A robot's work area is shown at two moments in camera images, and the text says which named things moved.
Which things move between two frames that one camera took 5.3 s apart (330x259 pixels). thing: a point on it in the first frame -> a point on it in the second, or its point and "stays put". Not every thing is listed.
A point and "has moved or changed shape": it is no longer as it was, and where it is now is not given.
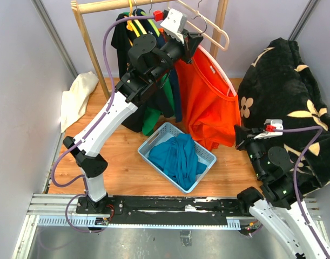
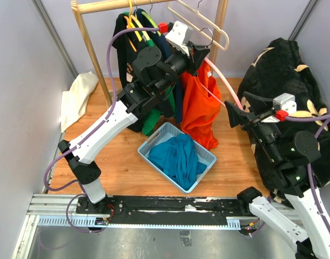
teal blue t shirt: x=176 y=156 stays put
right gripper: x=241 y=133 -> x=256 y=103
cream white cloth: x=74 y=100 stays put
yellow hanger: x=130 y=25 stays put
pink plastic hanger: x=213 y=61 has moved or changed shape
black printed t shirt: x=121 y=39 stays put
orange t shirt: x=212 y=106 has moved or changed shape
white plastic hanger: x=207 y=38 stays put
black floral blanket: x=276 y=84 stays put
